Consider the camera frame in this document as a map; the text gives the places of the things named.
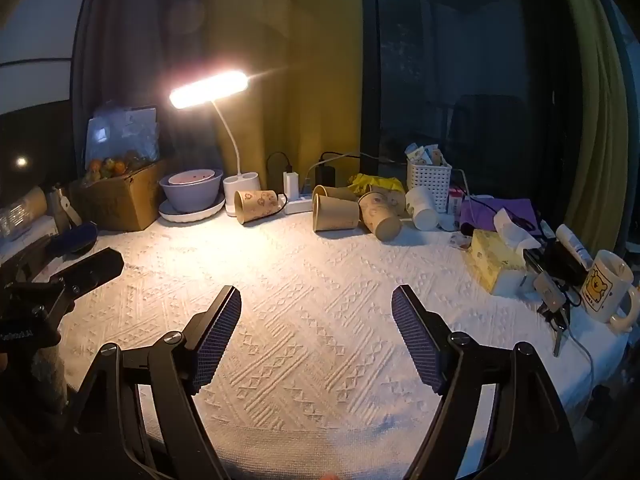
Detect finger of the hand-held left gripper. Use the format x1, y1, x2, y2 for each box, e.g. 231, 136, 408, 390
0, 222, 99, 283
49, 247, 125, 306

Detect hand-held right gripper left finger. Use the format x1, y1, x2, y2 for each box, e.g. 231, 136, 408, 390
74, 284, 244, 480

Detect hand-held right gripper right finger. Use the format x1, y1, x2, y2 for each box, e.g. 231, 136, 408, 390
390, 283, 592, 480

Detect person's left forearm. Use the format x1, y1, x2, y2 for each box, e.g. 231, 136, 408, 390
31, 346, 69, 413

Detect cartoon print brown paper cup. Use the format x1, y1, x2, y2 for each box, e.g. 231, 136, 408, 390
357, 190, 404, 241

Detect white paper cup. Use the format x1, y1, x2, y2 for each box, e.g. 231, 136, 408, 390
404, 186, 440, 232

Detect heart print brown paper cup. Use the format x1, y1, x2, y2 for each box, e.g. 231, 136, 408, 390
234, 189, 279, 225

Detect plain brown paper cup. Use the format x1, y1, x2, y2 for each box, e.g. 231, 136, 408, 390
312, 185, 357, 202
312, 194, 361, 233

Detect metal clip tool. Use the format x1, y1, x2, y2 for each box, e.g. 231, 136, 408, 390
49, 182, 84, 233

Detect cardboard box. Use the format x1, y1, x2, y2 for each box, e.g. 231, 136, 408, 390
68, 157, 169, 233

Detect clear plastic bottle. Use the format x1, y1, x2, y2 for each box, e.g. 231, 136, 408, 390
0, 185, 52, 242

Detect pile of small fruits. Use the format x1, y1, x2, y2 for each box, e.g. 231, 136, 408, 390
81, 156, 152, 184

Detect white plate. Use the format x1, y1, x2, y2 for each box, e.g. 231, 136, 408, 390
158, 193, 227, 224

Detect yellow tissue box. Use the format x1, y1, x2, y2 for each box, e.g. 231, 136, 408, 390
469, 208, 544, 296

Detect white textured tablecloth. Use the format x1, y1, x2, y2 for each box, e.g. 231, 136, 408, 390
0, 207, 632, 480

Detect purple bowl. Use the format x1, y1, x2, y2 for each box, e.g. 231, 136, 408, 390
159, 169, 224, 214

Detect pink bowl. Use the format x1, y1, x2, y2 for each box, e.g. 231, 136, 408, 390
168, 170, 216, 186

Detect bunch of keys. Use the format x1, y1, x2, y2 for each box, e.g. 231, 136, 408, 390
532, 269, 574, 359

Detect small red white box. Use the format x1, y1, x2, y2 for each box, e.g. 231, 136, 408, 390
446, 184, 466, 216

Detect purple cloth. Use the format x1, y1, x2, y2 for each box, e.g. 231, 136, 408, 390
458, 197, 544, 239

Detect white power strip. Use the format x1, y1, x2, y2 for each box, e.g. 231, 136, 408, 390
277, 192, 316, 215

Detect white plastic basket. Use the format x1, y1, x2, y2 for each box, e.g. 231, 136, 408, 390
406, 157, 454, 214

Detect black pouch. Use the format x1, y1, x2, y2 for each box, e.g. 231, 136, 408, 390
542, 242, 589, 286

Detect white tube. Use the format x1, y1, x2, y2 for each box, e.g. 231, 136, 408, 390
554, 223, 596, 271

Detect packets in basket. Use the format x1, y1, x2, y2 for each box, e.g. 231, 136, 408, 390
404, 142, 446, 166

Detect bear print mug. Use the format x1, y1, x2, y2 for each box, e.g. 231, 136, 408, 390
579, 248, 640, 334

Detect white desk lamp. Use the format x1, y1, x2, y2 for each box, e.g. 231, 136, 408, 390
169, 71, 261, 218

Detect grey curtain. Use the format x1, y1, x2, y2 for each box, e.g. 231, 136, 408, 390
71, 0, 203, 181

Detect yellow curtain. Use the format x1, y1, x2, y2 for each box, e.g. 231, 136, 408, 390
549, 0, 632, 253
199, 0, 364, 202

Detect black cable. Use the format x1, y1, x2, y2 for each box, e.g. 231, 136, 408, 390
264, 151, 296, 196

